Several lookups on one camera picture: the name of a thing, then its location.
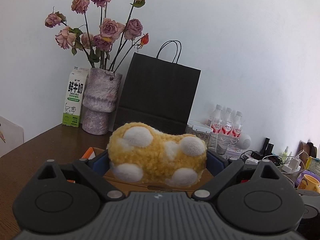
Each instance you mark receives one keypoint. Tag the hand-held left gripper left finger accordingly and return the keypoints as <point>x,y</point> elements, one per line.
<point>100,165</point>

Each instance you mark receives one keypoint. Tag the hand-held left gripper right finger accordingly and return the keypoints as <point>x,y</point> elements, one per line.
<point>216,163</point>

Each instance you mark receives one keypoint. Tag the red cardboard box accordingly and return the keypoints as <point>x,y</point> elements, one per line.
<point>135,188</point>

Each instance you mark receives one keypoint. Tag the yellow spotted plush toy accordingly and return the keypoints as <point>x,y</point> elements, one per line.
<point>156,160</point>

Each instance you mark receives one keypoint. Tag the clear seed container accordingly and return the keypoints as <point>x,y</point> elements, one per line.
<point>197,131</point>

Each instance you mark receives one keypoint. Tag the clear glass cup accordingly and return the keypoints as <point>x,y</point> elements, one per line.
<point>218,145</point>

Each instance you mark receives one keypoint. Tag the white tin box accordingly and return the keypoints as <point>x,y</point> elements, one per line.
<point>235,152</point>

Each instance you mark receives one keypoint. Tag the small white charger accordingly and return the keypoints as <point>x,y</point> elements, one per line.
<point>251,161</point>

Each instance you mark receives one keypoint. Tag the white round speaker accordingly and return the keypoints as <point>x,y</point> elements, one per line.
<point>244,141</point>

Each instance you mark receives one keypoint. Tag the red label water bottle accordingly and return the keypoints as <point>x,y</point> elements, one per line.
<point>238,128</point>
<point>216,122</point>
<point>227,126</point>

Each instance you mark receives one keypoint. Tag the black power adapter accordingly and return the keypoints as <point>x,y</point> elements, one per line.
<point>255,154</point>

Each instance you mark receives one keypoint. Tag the black upright devices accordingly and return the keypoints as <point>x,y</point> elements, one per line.
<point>267,146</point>

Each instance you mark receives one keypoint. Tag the purple textured vase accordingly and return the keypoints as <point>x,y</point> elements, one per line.
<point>100,100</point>

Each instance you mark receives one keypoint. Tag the small spray bottle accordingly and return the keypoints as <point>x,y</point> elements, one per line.
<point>285,155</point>

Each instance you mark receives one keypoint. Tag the white green milk carton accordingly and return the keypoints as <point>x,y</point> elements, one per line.
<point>73,97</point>

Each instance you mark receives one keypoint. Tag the white plug charger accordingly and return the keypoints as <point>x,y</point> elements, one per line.
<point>292,166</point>

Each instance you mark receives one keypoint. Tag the black paper bag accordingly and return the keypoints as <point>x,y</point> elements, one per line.
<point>157,92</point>

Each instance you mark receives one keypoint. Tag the white board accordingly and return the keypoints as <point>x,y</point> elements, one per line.
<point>11,137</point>

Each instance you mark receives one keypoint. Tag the yellow mug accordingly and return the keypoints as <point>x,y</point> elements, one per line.
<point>308,183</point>

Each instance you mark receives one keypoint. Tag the printed paper box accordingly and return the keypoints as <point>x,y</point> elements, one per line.
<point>313,166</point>

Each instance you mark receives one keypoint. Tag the black round device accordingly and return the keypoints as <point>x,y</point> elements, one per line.
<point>311,210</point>

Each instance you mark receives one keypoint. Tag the dried pink roses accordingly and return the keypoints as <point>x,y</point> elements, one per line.
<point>107,30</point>

